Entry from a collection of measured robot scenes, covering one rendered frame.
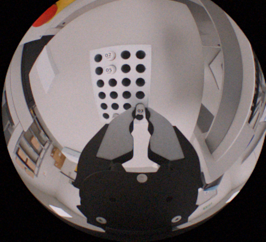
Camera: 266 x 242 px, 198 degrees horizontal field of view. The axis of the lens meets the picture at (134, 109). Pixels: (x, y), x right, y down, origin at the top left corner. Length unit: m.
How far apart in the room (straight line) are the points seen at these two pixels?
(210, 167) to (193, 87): 0.16
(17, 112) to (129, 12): 0.58
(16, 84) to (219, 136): 0.73
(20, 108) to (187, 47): 0.66
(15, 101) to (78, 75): 0.47
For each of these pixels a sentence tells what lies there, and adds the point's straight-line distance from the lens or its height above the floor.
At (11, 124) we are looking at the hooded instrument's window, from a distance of 0.59.
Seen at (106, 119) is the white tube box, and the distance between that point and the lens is 0.16.
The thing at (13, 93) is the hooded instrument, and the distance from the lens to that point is 0.58.
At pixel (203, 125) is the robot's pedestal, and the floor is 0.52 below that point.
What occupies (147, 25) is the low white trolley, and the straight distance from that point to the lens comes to 0.17.
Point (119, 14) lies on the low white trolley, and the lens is 0.19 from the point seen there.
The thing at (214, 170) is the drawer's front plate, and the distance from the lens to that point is 0.17.
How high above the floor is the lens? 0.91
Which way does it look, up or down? 58 degrees down
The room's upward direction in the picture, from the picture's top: 176 degrees counter-clockwise
